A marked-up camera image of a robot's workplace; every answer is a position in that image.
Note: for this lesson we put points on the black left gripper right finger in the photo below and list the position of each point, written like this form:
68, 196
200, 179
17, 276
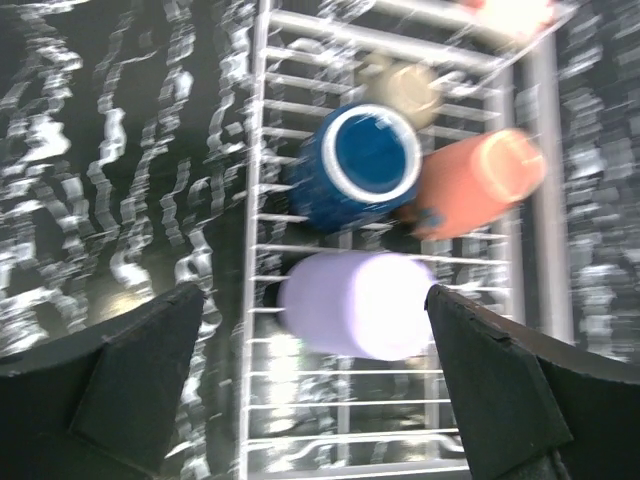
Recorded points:
529, 406

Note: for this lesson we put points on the dark blue ceramic mug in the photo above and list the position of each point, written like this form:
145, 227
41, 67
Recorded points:
363, 162

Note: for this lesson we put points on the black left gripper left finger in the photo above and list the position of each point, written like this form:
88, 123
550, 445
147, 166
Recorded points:
100, 403

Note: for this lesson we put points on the salmon pink floral mug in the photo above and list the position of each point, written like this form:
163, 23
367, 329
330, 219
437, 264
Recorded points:
472, 182

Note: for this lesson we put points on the beige ceramic mug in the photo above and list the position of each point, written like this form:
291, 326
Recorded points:
408, 88

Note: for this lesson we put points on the white wire dish rack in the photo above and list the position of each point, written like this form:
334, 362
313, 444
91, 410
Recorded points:
304, 415

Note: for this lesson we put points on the lavender plastic cup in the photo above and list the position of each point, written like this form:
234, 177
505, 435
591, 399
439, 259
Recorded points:
358, 304

